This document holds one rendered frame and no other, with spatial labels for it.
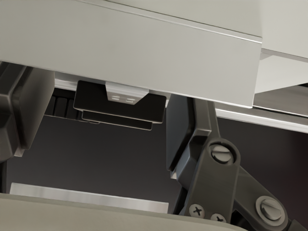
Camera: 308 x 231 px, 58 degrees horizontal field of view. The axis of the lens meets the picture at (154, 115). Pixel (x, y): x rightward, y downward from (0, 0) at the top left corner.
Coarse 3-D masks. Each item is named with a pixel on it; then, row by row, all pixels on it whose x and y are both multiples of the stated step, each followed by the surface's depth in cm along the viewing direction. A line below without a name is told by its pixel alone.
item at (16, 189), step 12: (12, 192) 17; (24, 192) 17; (36, 192) 17; (48, 192) 17; (60, 192) 18; (72, 192) 18; (84, 192) 18; (108, 204) 18; (120, 204) 18; (132, 204) 18; (144, 204) 18; (156, 204) 18; (168, 204) 19
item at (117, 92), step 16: (80, 80) 36; (80, 96) 36; (96, 96) 36; (112, 96) 30; (128, 96) 27; (144, 96) 37; (160, 96) 38; (96, 112) 37; (112, 112) 36; (128, 112) 37; (144, 112) 37; (160, 112) 37; (144, 128) 38
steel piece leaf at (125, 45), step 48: (0, 0) 7; (48, 0) 7; (96, 0) 8; (0, 48) 7; (48, 48) 7; (96, 48) 8; (144, 48) 8; (192, 48) 8; (240, 48) 8; (192, 96) 8; (240, 96) 8
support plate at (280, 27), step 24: (120, 0) 8; (144, 0) 7; (168, 0) 7; (192, 0) 7; (216, 0) 7; (240, 0) 7; (264, 0) 6; (288, 0) 6; (216, 24) 8; (240, 24) 8; (264, 24) 8; (288, 24) 7; (264, 48) 9; (288, 48) 9; (264, 72) 12; (288, 72) 12
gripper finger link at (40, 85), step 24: (0, 72) 10; (24, 72) 9; (48, 72) 11; (0, 96) 8; (24, 96) 9; (48, 96) 12; (0, 120) 8; (24, 120) 9; (0, 144) 9; (24, 144) 10
